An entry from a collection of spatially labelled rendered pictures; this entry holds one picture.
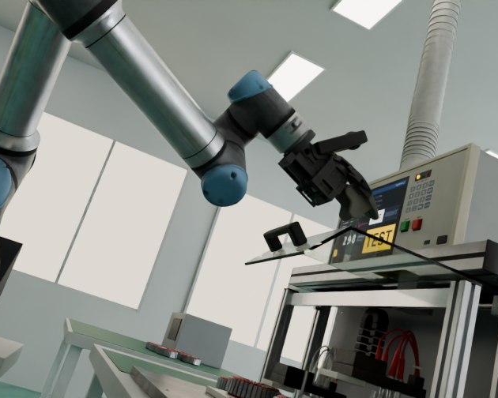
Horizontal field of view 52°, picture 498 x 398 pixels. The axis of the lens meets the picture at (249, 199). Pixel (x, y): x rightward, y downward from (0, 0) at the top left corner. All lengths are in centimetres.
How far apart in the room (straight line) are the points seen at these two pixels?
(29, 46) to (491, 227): 83
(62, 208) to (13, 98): 464
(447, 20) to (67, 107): 400
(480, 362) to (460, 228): 23
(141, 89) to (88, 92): 517
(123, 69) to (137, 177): 495
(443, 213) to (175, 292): 482
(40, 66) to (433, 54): 240
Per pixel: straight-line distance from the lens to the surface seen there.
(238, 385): 107
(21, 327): 553
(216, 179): 82
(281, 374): 113
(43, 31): 92
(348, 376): 89
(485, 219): 97
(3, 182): 95
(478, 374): 98
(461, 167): 98
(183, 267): 566
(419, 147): 266
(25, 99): 98
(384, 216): 112
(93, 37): 77
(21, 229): 557
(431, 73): 296
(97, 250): 554
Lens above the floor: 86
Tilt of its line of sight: 17 degrees up
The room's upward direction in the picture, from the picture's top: 18 degrees clockwise
